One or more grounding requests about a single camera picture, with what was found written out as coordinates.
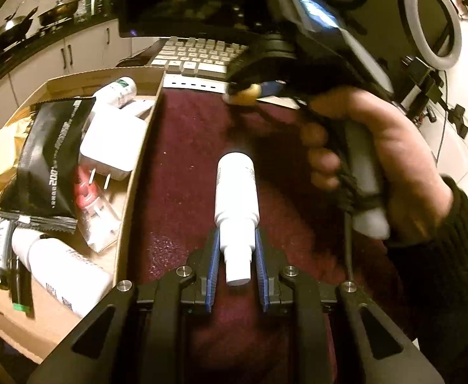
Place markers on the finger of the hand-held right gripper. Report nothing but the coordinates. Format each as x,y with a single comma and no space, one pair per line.
274,87
254,64

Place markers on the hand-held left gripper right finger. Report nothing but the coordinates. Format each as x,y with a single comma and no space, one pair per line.
263,272

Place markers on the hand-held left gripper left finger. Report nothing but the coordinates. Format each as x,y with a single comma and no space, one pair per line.
213,268

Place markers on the white spray bottle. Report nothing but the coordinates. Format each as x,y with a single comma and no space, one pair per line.
236,192

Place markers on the white bottle green label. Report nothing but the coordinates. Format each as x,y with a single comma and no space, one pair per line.
116,92

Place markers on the white pill bottle red label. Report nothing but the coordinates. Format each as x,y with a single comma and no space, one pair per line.
66,272

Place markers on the white power adapter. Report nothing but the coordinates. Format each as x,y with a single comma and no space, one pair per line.
110,144

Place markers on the cardboard box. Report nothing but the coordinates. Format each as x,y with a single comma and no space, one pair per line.
58,328

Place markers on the grey squeeze tube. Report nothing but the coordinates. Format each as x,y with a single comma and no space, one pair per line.
1,248

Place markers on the person's right forearm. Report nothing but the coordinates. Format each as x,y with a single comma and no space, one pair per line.
450,272

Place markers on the person's right hand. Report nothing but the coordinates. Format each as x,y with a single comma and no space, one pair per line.
410,160

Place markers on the white flat bar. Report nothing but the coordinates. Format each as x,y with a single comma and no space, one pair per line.
198,84

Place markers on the white keyboard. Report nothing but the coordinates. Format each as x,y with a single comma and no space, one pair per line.
194,54

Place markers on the black monitor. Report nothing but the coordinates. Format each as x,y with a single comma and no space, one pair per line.
186,0

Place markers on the maroon table cloth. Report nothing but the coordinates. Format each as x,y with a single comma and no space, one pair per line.
178,168

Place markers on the pink item clear packet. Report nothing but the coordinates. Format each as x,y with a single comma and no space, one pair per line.
98,216

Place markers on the white kitchen cabinet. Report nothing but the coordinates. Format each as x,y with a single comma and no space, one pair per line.
86,52

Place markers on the steel wok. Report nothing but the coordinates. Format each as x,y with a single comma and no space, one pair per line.
10,32

